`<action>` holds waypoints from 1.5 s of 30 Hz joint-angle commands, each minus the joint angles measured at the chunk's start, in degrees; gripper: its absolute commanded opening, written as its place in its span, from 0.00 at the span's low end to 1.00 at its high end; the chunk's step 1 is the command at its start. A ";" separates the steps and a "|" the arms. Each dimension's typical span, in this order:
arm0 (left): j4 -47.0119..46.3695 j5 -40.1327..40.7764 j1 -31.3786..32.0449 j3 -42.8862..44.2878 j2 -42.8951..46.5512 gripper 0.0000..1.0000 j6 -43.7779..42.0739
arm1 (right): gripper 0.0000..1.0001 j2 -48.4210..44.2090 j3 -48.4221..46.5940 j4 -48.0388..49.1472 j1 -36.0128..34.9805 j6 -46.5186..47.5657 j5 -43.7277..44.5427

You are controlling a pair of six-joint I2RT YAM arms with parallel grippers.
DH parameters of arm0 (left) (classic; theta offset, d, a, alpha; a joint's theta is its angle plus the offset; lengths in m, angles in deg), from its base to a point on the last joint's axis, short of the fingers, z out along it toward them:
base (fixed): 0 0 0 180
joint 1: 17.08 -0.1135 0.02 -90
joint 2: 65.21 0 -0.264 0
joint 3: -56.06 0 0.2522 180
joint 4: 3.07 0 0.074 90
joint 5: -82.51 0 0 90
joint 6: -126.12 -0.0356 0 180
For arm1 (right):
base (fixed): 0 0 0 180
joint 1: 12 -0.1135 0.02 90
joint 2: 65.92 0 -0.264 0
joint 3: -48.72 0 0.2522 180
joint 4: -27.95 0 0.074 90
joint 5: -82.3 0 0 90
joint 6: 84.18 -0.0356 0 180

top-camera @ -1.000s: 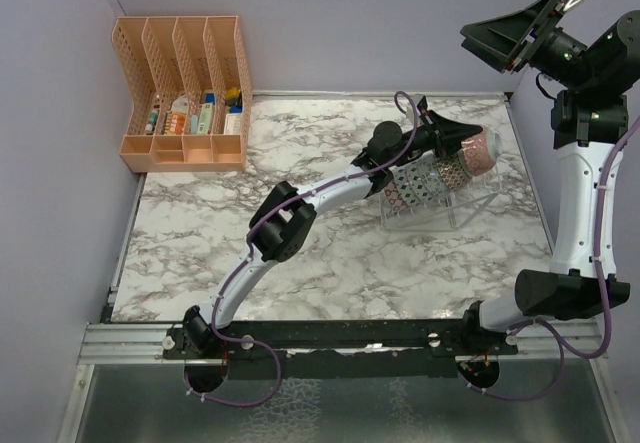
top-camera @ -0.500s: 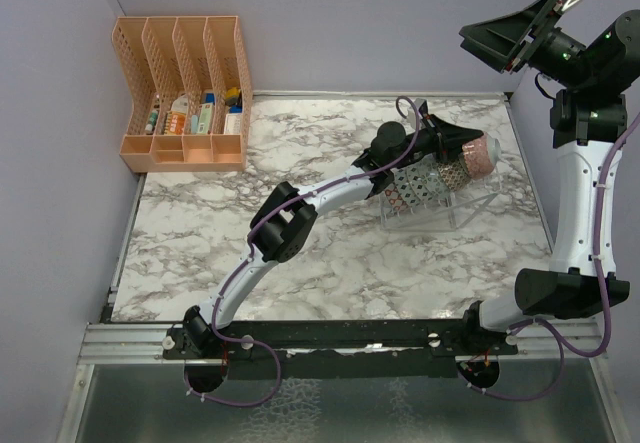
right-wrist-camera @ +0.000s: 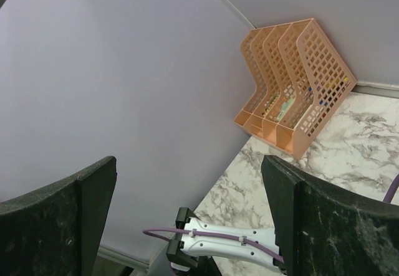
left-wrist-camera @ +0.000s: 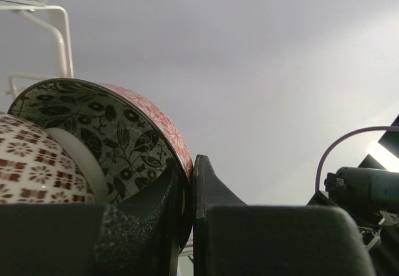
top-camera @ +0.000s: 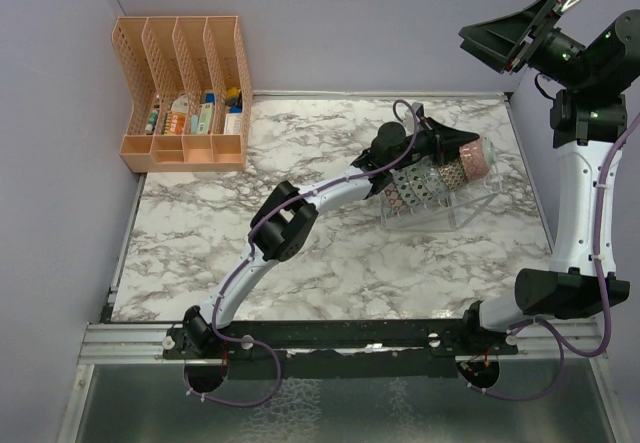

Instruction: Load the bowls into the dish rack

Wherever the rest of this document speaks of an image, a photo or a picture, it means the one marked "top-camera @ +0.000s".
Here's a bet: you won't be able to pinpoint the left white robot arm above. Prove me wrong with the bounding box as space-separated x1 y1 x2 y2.
183 117 481 358

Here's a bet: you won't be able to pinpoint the pink pattern bowl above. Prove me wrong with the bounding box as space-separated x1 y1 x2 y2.
407 166 433 203

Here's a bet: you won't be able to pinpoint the green white box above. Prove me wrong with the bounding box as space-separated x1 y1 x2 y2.
191 102 215 135

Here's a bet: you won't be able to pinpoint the white wire dish rack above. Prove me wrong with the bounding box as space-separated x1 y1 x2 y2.
380 159 502 233

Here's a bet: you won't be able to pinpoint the black white leaf bowl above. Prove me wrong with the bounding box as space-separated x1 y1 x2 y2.
459 136 497 182

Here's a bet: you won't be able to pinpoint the orange white box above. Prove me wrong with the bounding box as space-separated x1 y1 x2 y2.
163 94 189 136

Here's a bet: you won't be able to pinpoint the black mounting rail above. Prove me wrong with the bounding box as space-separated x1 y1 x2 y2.
161 310 517 380

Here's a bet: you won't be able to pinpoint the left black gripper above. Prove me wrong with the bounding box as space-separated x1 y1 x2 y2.
387 117 478 171

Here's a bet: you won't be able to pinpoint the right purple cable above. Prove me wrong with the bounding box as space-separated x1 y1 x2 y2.
462 0 640 402

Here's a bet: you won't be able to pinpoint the small marker bottles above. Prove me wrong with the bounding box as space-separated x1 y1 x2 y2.
144 94 160 135

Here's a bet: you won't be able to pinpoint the blue diamond dot bowl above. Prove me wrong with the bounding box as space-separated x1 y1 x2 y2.
394 170 421 208

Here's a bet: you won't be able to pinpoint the blue triangle pattern bowl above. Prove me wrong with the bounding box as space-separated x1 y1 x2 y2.
384 183 406 213

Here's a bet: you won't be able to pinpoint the brown lattice pattern bowl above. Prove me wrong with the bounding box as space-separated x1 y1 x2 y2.
438 159 469 192

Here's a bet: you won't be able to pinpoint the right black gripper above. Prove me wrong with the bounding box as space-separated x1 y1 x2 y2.
460 0 594 89

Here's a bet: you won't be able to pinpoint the red diamond pattern bowl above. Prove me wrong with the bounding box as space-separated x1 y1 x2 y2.
422 162 449 200

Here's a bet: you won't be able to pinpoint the yellow black toy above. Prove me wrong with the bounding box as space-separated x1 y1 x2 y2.
225 87 242 107

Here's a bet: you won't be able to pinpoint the peach plastic desk organizer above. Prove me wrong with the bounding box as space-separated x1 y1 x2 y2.
112 16 253 174

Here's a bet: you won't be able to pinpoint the aluminium extrusion frame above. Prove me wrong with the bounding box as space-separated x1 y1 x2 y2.
77 323 170 365

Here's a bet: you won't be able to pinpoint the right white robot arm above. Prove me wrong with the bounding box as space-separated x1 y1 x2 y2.
459 0 639 354

